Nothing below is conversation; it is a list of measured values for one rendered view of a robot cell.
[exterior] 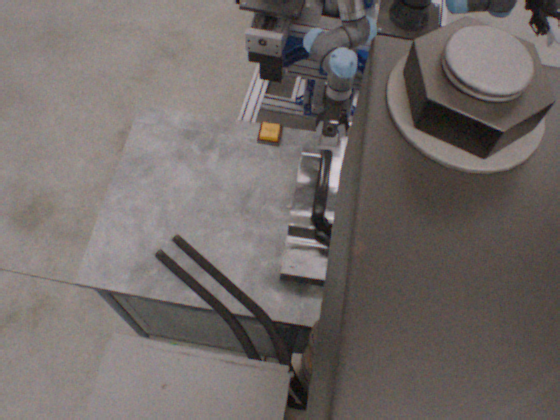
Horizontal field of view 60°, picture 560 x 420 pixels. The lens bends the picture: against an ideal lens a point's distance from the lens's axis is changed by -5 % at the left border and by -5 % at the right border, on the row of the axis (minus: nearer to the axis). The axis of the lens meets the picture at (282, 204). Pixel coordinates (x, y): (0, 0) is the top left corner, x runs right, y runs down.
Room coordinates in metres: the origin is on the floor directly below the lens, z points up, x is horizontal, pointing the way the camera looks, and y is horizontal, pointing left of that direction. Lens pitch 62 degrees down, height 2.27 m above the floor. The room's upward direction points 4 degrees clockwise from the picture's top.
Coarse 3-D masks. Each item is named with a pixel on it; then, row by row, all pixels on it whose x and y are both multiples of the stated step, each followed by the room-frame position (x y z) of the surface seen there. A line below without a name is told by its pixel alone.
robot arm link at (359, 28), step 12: (348, 0) 1.17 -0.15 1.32; (360, 0) 1.18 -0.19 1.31; (348, 12) 1.16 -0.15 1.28; (360, 12) 1.16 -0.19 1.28; (348, 24) 1.14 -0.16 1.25; (360, 24) 1.14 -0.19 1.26; (372, 24) 1.17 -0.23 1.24; (348, 36) 1.11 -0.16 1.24; (360, 36) 1.12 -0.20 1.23; (372, 36) 1.15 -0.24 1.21
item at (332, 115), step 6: (330, 102) 0.98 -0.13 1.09; (330, 108) 0.96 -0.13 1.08; (336, 108) 0.97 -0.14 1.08; (330, 114) 0.95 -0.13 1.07; (336, 114) 0.95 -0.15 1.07; (324, 120) 0.93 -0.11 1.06; (330, 120) 0.93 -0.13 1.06; (336, 120) 0.93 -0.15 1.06; (324, 126) 0.92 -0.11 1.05; (330, 126) 0.92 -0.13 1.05; (336, 126) 0.92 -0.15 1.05; (324, 132) 0.90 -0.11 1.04; (330, 132) 0.90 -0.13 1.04; (336, 132) 0.90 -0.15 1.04
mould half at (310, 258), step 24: (312, 144) 0.96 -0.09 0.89; (336, 144) 0.96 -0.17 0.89; (312, 168) 0.87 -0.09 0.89; (336, 168) 0.87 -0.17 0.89; (312, 192) 0.77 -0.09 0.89; (336, 192) 0.78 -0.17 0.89; (288, 240) 0.62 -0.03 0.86; (312, 240) 0.62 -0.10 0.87; (288, 264) 0.54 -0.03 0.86; (312, 264) 0.55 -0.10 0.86
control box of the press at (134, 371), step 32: (128, 352) 0.14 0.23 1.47; (160, 352) 0.14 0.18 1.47; (192, 352) 0.15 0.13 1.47; (96, 384) 0.09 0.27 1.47; (128, 384) 0.09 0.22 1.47; (160, 384) 0.09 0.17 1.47; (192, 384) 0.10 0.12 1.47; (224, 384) 0.10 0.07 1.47; (256, 384) 0.11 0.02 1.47; (288, 384) 0.11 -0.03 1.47; (96, 416) 0.04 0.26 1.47; (128, 416) 0.04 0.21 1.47; (160, 416) 0.05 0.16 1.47; (192, 416) 0.05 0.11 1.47; (224, 416) 0.05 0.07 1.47; (256, 416) 0.06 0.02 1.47
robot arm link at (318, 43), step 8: (312, 32) 1.11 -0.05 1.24; (320, 32) 1.11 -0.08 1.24; (328, 32) 1.12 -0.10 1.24; (336, 32) 1.11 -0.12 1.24; (344, 32) 1.12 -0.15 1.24; (304, 40) 1.10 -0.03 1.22; (312, 40) 1.08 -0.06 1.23; (320, 40) 1.08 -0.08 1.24; (328, 40) 1.08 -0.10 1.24; (336, 40) 1.09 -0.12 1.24; (344, 40) 1.09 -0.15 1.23; (312, 48) 1.06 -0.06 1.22; (320, 48) 1.05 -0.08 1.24; (328, 48) 1.05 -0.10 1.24; (336, 48) 1.05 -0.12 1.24; (320, 56) 1.03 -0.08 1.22; (320, 64) 1.03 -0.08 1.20
